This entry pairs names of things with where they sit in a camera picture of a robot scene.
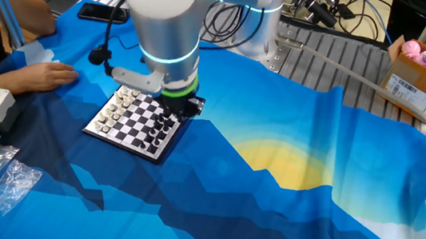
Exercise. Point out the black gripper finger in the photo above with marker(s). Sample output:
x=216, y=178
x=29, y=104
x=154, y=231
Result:
x=166, y=113
x=196, y=110

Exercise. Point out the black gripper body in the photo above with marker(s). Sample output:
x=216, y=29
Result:
x=180, y=104

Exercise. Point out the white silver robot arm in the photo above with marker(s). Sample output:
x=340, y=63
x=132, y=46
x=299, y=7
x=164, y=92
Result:
x=166, y=28

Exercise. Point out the person left forearm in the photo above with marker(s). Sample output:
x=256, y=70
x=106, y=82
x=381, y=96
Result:
x=34, y=15

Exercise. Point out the black white chessboard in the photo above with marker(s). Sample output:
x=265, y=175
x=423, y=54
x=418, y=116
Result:
x=133, y=122

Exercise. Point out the person right hand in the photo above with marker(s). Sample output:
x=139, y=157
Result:
x=43, y=77

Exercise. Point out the tall black chess piece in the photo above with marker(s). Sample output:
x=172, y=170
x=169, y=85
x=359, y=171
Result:
x=164, y=129
x=169, y=123

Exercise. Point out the black chess knight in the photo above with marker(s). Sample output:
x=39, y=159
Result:
x=155, y=142

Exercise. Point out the white chess pawn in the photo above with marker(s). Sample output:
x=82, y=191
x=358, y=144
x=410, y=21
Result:
x=105, y=128
x=130, y=98
x=110, y=122
x=120, y=110
x=115, y=116
x=125, y=104
x=135, y=92

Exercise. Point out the black chess rook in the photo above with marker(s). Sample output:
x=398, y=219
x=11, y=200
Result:
x=151, y=149

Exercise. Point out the white chess knight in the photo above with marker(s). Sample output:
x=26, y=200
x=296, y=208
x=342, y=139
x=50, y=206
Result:
x=126, y=89
x=101, y=119

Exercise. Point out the white chess bishop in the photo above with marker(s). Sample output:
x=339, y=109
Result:
x=121, y=94
x=107, y=112

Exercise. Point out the tall white chess piece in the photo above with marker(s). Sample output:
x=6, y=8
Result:
x=112, y=106
x=116, y=100

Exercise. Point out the white chess rook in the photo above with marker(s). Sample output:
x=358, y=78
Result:
x=96, y=125

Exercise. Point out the black smartphone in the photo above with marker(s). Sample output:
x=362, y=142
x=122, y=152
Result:
x=96, y=13

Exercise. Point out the blue landscape tablecloth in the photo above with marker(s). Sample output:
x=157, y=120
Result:
x=287, y=207

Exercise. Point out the grey flexible conduit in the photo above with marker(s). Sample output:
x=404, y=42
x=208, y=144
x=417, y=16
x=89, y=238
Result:
x=335, y=64

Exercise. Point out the white shipping label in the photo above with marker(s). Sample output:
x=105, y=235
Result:
x=411, y=93

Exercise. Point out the pink plastic toy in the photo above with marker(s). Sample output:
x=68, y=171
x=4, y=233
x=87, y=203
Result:
x=412, y=48

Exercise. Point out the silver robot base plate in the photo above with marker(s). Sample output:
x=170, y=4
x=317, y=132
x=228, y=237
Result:
x=282, y=57

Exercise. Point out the slanted aluminium frame strut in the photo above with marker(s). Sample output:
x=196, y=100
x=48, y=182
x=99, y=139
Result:
x=11, y=22

